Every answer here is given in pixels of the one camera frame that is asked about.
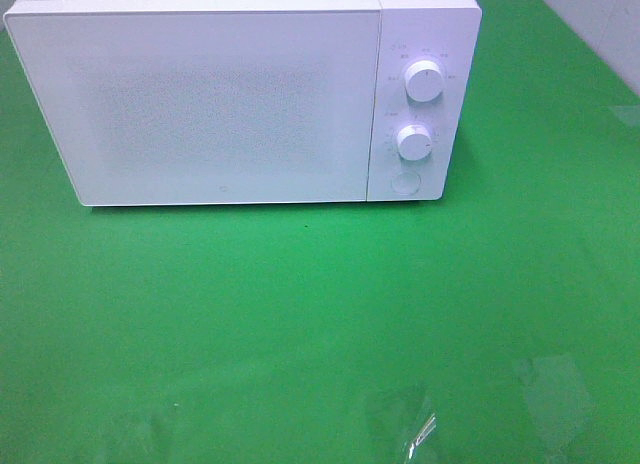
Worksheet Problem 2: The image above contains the round microwave door button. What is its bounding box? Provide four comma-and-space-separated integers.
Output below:
391, 171, 421, 195

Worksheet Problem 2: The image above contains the white microwave oven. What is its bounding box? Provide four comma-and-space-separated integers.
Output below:
3, 0, 482, 202

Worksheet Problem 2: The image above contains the clear tape patch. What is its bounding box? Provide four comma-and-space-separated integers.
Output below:
512, 353, 594, 452
365, 382, 441, 463

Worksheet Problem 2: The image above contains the white microwave door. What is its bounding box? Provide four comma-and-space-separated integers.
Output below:
7, 11, 380, 206

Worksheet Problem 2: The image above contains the white microwave knob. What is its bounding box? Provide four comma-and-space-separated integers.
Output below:
396, 124, 432, 162
403, 59, 445, 103

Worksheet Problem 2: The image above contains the clear tape patch far right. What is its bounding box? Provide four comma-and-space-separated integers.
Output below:
512, 353, 594, 452

